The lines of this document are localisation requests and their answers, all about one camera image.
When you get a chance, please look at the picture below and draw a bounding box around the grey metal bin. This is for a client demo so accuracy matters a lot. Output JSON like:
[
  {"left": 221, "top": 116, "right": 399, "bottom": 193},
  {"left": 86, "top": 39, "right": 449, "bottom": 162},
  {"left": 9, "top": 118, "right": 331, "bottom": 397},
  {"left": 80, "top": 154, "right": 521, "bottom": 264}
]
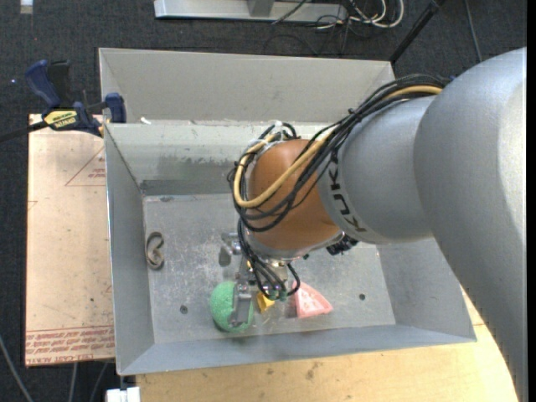
[{"left": 98, "top": 47, "right": 477, "bottom": 377}]

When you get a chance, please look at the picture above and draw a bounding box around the green ball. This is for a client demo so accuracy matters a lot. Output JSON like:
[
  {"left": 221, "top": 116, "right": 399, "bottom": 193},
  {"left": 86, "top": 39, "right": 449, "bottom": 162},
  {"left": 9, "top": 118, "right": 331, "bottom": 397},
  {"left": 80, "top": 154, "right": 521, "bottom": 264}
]
[{"left": 209, "top": 280, "right": 255, "bottom": 333}]

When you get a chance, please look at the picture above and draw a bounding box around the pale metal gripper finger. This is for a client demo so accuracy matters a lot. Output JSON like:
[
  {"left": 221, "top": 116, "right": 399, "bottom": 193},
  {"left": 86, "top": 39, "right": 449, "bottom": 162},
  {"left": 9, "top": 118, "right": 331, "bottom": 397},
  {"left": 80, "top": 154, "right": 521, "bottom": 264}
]
[
  {"left": 228, "top": 283, "right": 253, "bottom": 325},
  {"left": 218, "top": 232, "right": 244, "bottom": 267}
]

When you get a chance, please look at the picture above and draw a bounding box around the pink triangular toy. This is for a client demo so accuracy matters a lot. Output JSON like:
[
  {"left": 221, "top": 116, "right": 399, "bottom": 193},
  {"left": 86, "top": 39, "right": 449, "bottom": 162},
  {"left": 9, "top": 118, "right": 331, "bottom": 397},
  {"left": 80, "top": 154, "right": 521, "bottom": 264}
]
[{"left": 288, "top": 281, "right": 335, "bottom": 320}]

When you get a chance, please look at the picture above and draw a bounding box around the small yellow block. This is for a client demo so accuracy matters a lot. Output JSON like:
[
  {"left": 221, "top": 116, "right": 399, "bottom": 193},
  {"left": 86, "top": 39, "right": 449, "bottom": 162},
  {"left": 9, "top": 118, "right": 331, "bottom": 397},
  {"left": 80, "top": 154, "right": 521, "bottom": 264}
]
[{"left": 255, "top": 291, "right": 276, "bottom": 313}]

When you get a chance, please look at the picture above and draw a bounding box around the black cylinder on white bracket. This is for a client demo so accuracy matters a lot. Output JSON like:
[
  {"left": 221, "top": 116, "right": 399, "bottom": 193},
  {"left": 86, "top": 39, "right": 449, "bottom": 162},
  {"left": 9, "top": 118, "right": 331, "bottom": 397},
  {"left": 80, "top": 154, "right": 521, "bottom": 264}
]
[{"left": 325, "top": 233, "right": 358, "bottom": 256}]

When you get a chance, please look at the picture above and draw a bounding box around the brown cardboard board, red print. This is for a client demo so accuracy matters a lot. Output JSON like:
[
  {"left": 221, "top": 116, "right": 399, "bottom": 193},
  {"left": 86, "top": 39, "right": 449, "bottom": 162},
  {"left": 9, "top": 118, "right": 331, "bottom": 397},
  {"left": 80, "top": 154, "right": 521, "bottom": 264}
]
[{"left": 24, "top": 113, "right": 116, "bottom": 369}]

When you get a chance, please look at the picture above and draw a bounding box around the brown rubber ring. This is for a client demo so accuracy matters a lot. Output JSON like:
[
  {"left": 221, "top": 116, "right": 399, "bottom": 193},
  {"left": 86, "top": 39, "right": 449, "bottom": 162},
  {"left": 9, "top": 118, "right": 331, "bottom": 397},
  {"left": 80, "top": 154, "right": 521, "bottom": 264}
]
[{"left": 144, "top": 231, "right": 166, "bottom": 271}]

